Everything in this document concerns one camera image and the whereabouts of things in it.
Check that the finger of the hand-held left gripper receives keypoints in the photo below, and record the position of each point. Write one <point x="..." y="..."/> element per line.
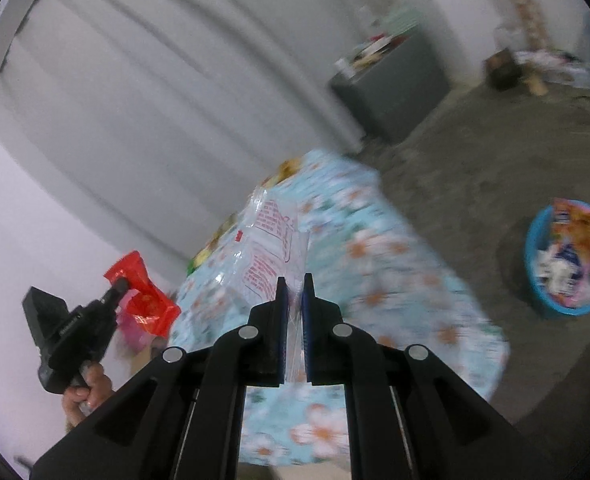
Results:
<point x="118" y="293"/>

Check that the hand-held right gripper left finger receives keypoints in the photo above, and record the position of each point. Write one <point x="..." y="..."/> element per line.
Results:
<point x="281" y="330"/>

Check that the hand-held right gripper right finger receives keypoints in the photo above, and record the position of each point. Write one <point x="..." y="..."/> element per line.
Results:
<point x="307" y="330"/>

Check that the red plastic wrapper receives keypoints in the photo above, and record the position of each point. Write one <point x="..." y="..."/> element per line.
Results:
<point x="145" y="305"/>

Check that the clear red printed plastic bag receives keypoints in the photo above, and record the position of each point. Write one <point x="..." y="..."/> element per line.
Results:
<point x="265" y="255"/>

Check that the blue plastic basket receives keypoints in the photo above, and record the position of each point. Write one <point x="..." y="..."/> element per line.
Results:
<point x="565" y="307"/>

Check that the orange snack bag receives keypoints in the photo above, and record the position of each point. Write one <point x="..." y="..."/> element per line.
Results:
<point x="575" y="230"/>

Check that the person's left hand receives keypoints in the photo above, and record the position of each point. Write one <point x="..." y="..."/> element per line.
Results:
<point x="95" y="387"/>

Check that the pink plastic bag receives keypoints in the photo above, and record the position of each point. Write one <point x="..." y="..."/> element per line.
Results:
<point x="132" y="332"/>

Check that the floral blue tablecloth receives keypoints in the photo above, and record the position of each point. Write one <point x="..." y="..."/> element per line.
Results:
<point x="375" y="270"/>

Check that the green candy wrapper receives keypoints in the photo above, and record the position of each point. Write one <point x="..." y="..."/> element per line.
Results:
<point x="210" y="250"/>

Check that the grey curtain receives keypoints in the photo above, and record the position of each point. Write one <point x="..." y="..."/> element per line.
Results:
<point x="150" y="85"/>

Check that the grey cabinet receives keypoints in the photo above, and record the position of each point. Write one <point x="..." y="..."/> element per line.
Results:
<point x="395" y="95"/>

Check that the dark small box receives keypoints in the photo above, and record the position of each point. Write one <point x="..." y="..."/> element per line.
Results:
<point x="501" y="70"/>

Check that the light green box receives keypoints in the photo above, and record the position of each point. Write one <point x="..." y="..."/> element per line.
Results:
<point x="402" y="19"/>

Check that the patterned cardboard box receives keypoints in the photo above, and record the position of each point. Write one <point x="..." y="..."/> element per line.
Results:
<point x="520" y="0"/>

